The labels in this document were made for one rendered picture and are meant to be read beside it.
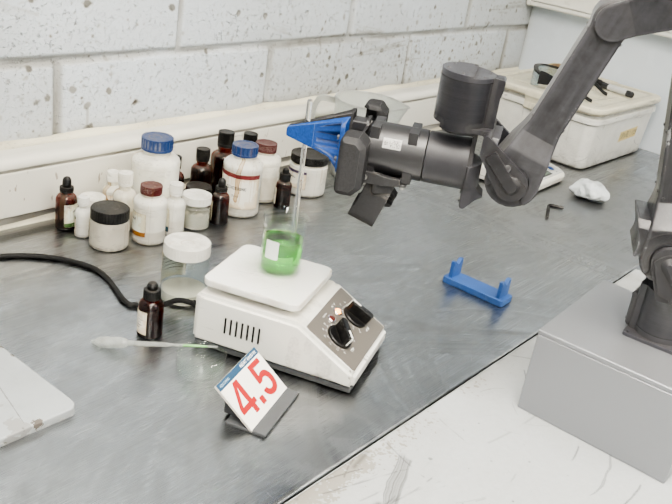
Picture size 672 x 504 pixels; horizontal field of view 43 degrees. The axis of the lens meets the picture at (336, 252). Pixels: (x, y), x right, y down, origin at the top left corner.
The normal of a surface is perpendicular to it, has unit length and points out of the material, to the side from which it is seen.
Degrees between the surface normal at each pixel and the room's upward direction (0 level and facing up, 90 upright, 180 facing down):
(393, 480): 0
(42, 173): 90
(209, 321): 90
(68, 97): 90
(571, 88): 93
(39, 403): 0
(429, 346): 0
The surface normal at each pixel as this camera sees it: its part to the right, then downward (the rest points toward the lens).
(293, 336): -0.33, 0.34
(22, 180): 0.76, 0.36
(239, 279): 0.15, -0.90
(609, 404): -0.63, 0.23
